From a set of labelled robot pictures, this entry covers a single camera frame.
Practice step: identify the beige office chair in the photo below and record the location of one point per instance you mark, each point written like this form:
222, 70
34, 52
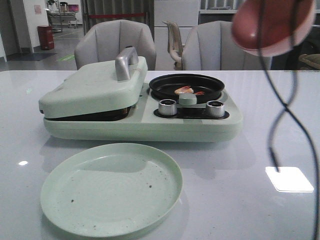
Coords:
174, 44

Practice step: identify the orange cooked shrimp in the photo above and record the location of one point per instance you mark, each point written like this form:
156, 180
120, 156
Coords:
188, 90

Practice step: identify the right grey upholstered chair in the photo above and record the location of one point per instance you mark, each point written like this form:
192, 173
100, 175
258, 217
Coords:
210, 47

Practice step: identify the pink bowl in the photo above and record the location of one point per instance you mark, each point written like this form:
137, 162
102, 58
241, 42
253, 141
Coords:
273, 27

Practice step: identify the silver control knob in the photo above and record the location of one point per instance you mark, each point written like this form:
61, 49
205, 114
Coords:
215, 109
167, 107

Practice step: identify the left silver control knob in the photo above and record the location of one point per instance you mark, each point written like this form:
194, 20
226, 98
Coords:
167, 107

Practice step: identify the red trash bin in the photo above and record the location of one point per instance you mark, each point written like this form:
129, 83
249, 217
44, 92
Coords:
45, 34

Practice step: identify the white refrigerator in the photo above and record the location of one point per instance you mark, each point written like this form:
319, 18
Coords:
173, 20

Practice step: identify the right silver control knob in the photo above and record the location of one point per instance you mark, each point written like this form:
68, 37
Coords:
215, 109

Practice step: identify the dark grey kitchen counter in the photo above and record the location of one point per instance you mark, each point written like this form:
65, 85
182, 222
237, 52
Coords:
286, 61

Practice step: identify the red barrier tape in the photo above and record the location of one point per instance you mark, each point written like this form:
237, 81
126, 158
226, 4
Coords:
117, 16

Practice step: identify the mint green round plate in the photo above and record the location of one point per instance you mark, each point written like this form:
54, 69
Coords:
112, 190

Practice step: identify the metal shelf rack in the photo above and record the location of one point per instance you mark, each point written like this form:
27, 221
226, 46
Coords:
63, 13

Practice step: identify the grey upholstered chair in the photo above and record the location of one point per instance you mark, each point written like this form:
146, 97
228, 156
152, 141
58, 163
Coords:
210, 47
105, 40

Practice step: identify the beige sofa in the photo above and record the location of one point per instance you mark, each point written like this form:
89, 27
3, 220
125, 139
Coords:
309, 61

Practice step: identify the mint green sandwich maker lid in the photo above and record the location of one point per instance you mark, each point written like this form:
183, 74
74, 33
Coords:
98, 87

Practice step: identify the left grey upholstered chair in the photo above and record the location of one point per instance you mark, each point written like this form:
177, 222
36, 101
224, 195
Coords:
105, 40

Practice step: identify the mint green breakfast maker base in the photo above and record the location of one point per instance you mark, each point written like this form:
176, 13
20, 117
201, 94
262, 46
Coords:
142, 124

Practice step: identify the black round frying pan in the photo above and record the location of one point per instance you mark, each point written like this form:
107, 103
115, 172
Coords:
164, 87

